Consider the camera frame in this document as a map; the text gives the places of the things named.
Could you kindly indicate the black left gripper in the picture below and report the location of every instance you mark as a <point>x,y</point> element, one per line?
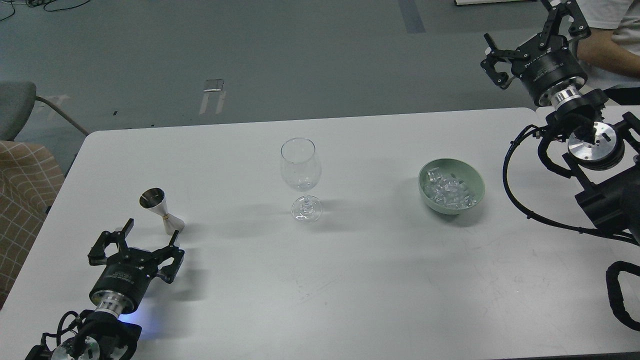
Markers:
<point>128,274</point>

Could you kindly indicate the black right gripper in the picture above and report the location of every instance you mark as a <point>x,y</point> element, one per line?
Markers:
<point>543,62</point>

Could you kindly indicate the steel double jigger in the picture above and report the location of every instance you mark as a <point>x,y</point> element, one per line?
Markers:
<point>155,201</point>

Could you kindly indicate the clear ice cubes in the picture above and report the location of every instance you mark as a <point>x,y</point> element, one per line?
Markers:
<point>448,190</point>

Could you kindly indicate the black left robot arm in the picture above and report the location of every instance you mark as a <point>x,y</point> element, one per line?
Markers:
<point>99,333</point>

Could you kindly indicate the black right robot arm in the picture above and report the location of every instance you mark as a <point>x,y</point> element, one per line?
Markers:
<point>576,137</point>

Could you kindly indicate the clear wine glass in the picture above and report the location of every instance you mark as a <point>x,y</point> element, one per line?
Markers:
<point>300,169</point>

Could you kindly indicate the person in white shirt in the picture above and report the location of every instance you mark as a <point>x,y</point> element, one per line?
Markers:
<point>610,55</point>

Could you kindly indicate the green bowl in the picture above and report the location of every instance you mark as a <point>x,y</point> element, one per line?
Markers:
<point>459,168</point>

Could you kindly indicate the grey chair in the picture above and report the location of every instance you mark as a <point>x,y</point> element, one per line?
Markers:
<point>17,101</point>

